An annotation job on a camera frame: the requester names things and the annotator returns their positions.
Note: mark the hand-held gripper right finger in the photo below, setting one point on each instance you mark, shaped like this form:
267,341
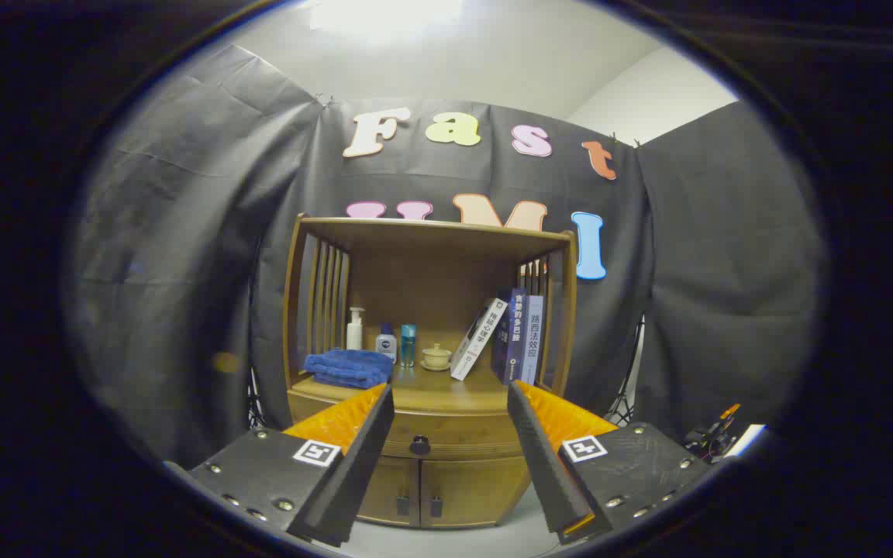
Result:
543,465

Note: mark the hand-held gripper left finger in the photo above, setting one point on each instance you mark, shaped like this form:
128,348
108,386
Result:
353,473

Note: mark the wooden drawer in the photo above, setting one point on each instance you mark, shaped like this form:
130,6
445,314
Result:
458,434

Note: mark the wooden cabinet door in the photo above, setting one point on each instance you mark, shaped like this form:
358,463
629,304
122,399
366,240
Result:
386,484
474,492

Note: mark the wooden countertop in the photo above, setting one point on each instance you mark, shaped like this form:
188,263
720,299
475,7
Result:
431,393

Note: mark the wooden cabinet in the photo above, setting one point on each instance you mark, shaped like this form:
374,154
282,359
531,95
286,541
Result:
431,271

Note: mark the folded blue towel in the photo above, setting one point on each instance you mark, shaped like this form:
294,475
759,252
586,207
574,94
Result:
346,368

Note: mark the black tripod stand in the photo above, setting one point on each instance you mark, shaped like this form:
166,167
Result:
256,407
626,399

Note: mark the pale purple book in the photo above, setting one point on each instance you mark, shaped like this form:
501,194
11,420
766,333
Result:
532,341

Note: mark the dark blue book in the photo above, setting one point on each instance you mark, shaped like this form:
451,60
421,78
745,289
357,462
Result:
510,341

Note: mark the white bottle with blue cap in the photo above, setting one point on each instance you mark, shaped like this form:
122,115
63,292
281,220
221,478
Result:
386,345

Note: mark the white pump bottle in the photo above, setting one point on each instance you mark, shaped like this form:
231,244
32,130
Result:
354,335

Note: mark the clear blue bottle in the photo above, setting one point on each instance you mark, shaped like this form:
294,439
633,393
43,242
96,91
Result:
408,345

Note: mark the white book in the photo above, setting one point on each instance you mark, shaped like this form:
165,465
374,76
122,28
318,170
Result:
477,341

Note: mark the beige lidded tea cup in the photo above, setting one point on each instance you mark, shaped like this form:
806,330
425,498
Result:
436,358

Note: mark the black device with orange part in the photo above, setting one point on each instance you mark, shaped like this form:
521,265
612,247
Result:
714,438

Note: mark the black backdrop cloth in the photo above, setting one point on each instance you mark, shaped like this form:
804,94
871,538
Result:
183,271

